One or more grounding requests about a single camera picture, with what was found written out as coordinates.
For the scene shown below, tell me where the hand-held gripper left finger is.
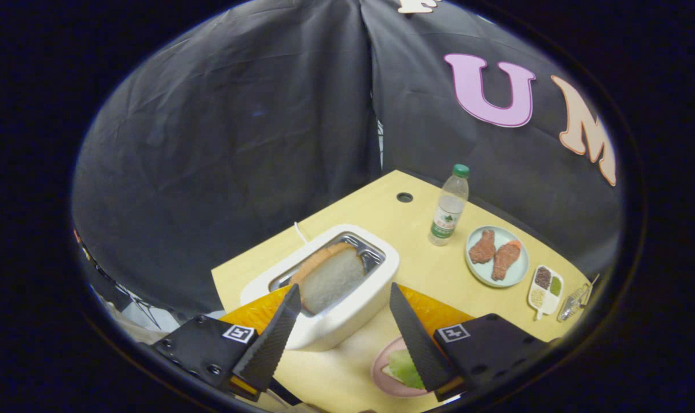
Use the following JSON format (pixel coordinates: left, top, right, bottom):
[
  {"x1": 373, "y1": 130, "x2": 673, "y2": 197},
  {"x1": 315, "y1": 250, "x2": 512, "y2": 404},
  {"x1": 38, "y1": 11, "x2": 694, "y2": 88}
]
[{"x1": 152, "y1": 283, "x2": 303, "y2": 402}]

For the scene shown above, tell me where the clear plastic water bottle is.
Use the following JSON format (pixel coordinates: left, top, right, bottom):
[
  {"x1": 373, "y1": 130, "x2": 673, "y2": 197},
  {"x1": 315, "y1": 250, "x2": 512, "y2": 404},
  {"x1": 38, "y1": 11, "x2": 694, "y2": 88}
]
[{"x1": 428, "y1": 163, "x2": 471, "y2": 247}]

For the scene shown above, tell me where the pale green oval plate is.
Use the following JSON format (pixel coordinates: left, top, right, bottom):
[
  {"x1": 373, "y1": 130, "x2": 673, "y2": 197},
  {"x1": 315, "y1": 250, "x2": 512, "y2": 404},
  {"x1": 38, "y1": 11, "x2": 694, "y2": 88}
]
[{"x1": 465, "y1": 225, "x2": 530, "y2": 288}]

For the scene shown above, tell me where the white divided dish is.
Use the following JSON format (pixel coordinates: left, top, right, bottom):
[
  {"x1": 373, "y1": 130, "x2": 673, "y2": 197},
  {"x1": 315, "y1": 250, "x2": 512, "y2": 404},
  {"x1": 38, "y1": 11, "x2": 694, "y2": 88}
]
[{"x1": 527, "y1": 264, "x2": 565, "y2": 321}]

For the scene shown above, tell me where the green lettuce leaf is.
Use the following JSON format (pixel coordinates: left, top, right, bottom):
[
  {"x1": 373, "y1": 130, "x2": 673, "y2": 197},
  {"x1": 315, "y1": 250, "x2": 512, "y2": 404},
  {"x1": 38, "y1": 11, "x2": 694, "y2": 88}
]
[{"x1": 389, "y1": 348, "x2": 427, "y2": 391}]

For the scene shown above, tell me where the brown meat patty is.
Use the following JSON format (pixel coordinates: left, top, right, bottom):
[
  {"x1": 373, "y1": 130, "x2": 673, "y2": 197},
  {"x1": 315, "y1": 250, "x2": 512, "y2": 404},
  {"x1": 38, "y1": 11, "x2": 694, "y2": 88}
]
[
  {"x1": 468, "y1": 229, "x2": 497, "y2": 264},
  {"x1": 491, "y1": 240, "x2": 522, "y2": 282}
]

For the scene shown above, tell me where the black backdrop cloth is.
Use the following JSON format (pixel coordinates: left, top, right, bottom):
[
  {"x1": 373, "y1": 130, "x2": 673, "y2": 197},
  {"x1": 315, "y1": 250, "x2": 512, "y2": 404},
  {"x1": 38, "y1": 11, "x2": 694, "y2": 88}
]
[{"x1": 72, "y1": 0, "x2": 623, "y2": 322}]

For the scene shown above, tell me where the white toaster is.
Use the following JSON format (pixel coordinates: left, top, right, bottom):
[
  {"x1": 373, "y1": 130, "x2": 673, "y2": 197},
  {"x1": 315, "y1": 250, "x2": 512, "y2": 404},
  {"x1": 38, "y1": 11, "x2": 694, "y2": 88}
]
[{"x1": 240, "y1": 224, "x2": 401, "y2": 352}]

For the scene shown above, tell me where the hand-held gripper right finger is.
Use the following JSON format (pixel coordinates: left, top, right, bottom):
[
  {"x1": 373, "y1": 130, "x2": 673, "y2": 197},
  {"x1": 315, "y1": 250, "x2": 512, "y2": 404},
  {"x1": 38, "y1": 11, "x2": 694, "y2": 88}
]
[{"x1": 389, "y1": 282, "x2": 554, "y2": 402}]

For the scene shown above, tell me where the wire utensil basket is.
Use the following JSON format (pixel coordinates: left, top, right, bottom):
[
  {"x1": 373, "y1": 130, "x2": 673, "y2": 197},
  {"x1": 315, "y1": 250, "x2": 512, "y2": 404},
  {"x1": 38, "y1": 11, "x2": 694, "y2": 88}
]
[{"x1": 558, "y1": 283, "x2": 592, "y2": 322}]

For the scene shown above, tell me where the pink plate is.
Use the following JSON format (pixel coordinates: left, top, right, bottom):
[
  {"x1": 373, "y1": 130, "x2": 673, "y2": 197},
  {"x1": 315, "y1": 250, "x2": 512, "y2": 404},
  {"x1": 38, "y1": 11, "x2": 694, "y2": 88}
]
[{"x1": 371, "y1": 336, "x2": 434, "y2": 398}]

